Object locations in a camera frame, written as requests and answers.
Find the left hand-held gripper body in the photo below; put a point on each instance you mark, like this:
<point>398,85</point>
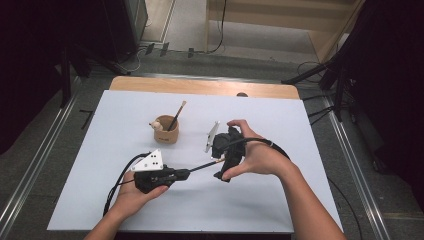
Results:
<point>150,175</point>

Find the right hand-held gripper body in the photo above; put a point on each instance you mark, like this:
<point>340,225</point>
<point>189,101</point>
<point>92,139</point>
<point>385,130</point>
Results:
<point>230,146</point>

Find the tan pen holder with figurine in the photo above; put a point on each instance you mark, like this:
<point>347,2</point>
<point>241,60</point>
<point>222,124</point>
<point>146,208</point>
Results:
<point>165,135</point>

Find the person's left hand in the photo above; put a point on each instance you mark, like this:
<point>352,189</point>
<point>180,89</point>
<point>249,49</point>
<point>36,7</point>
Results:
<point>131,200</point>

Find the person's right hand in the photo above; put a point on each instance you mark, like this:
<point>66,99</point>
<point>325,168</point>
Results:
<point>263,160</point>

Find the white board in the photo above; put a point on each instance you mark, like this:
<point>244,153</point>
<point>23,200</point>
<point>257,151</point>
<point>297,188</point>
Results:
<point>133,116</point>

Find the wooden table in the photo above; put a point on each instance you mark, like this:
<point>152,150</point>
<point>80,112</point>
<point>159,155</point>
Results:
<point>200,86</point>

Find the black stand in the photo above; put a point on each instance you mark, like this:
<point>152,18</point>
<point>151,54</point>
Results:
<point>338,76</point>
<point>66,73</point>

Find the dark cabinet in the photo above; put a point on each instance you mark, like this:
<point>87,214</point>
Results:
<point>128,26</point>

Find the metal floor rail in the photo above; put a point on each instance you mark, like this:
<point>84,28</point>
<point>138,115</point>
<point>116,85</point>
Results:
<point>360,173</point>
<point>36,156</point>

